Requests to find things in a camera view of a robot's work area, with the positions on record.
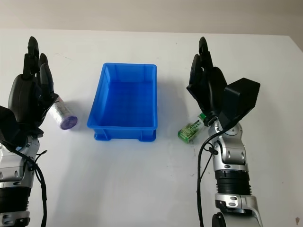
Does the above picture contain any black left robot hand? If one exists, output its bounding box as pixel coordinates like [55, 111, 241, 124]
[8, 36, 59, 138]

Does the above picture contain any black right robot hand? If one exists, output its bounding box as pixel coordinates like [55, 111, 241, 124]
[186, 36, 229, 126]

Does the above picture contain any green toothpaste box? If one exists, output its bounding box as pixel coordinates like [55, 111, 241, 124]
[178, 113, 207, 143]

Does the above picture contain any blue plastic tray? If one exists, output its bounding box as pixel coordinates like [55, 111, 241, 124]
[87, 62, 159, 143]

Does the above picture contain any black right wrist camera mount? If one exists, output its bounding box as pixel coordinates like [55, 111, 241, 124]
[218, 77, 261, 130]

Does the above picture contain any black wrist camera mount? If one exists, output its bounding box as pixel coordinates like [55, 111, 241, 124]
[218, 77, 261, 130]
[0, 105, 23, 146]

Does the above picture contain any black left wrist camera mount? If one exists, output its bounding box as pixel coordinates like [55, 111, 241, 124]
[0, 105, 23, 146]

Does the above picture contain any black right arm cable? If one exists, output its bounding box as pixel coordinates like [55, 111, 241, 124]
[196, 122, 229, 227]

